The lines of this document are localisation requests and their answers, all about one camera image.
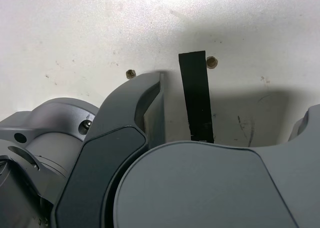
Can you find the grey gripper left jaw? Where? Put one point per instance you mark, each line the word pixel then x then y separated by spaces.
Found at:
pixel 100 163

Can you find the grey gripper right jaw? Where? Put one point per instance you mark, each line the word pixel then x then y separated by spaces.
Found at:
pixel 200 188

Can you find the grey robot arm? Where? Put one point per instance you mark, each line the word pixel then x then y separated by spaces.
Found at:
pixel 50 112

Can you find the black tape strip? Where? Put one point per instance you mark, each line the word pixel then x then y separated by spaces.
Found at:
pixel 197 100

